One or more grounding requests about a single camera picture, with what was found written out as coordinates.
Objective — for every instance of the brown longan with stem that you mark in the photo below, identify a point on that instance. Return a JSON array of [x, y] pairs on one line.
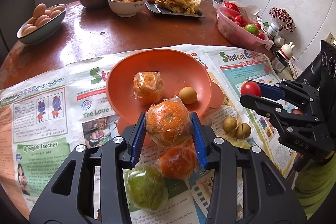
[[243, 131]]

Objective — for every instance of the red cherry tomato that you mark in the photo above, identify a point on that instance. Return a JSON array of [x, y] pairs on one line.
[[250, 87]]

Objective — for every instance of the bowl of eggs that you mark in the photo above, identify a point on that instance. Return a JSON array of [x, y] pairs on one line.
[[44, 22]]

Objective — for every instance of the orange plastic fruit bowl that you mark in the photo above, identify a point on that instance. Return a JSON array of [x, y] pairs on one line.
[[177, 69]]

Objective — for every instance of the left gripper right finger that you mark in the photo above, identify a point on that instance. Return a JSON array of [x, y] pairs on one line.
[[247, 187]]

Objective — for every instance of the pink basin of tomatoes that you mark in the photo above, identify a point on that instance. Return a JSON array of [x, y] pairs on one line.
[[239, 30]]

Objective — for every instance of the right hand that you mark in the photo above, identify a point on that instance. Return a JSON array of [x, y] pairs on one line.
[[297, 111]]

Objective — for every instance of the white ceramic bowl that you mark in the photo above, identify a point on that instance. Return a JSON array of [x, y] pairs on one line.
[[126, 8]]

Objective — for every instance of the black tray of fried food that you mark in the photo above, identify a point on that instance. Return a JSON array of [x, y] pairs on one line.
[[189, 8]]

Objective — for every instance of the orange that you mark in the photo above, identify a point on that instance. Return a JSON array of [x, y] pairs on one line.
[[168, 123], [179, 162], [148, 87]]

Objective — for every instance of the large green fruit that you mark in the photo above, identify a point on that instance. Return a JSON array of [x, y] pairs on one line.
[[146, 187]]

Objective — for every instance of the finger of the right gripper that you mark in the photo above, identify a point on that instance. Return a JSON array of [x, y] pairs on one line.
[[290, 91], [273, 108]]

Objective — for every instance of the left newspaper sheet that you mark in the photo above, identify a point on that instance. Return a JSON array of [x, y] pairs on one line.
[[43, 119]]

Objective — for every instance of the white pill bottle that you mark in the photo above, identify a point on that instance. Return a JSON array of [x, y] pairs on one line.
[[272, 30]]

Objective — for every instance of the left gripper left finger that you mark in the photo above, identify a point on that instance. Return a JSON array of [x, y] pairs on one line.
[[88, 187]]

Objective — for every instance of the white plastic bag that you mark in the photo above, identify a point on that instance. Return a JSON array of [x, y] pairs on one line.
[[248, 11]]

